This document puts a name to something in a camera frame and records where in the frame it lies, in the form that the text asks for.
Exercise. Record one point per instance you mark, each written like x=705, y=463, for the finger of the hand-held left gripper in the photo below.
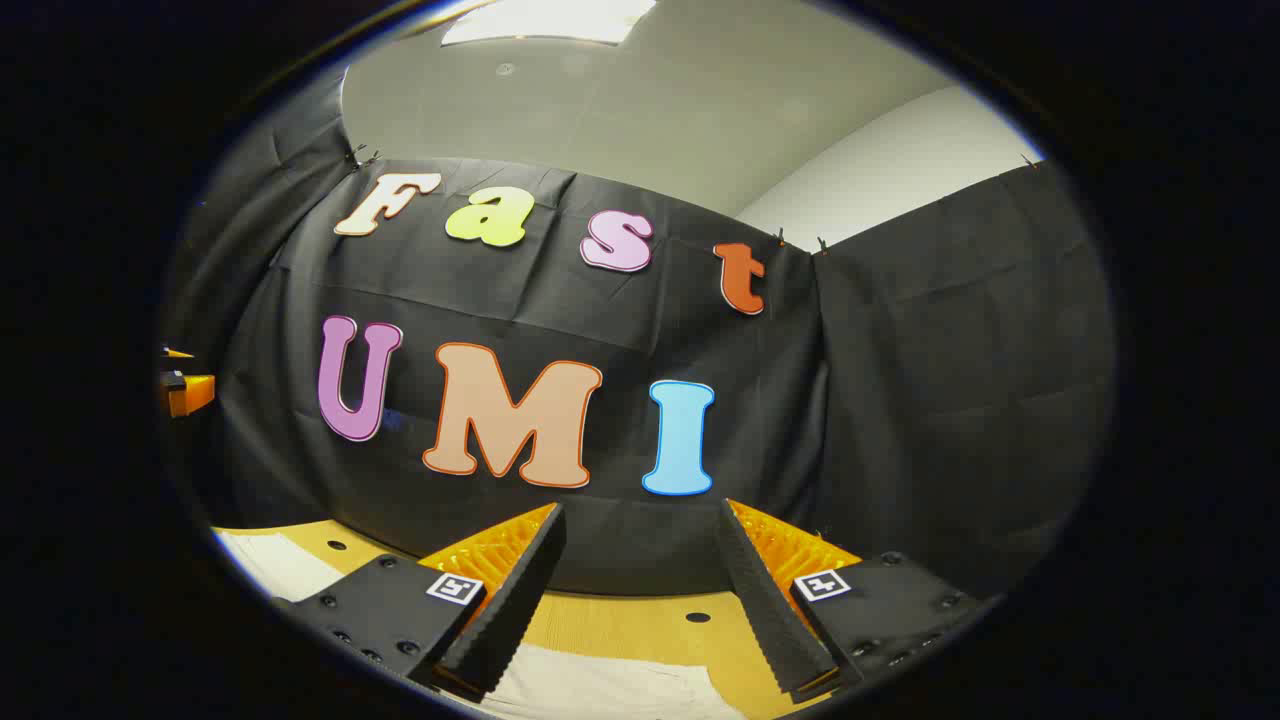
x=178, y=353
x=190, y=395

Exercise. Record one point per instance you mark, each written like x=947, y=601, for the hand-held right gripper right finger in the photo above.
x=775, y=610

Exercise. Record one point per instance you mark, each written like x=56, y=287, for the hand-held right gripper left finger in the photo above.
x=510, y=610

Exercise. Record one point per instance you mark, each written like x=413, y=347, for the white jeans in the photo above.
x=600, y=690

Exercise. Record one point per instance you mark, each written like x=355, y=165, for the black backdrop cloth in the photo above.
x=900, y=400

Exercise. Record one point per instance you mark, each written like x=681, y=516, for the black binder clip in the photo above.
x=360, y=157

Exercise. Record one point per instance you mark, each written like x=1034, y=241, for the ceiling light panel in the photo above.
x=550, y=20

